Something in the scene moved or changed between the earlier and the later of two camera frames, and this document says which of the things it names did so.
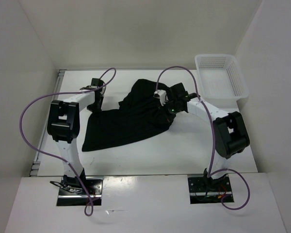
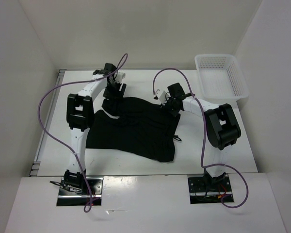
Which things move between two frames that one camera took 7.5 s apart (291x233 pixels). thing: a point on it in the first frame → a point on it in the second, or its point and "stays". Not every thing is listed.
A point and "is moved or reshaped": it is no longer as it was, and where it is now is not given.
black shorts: x=149 y=108 is moved or reshaped
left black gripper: x=94 y=109 → x=117 y=94
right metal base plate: x=203 y=190 stays
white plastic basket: x=221 y=81 stays
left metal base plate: x=77 y=196 stays
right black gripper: x=169 y=102 stays
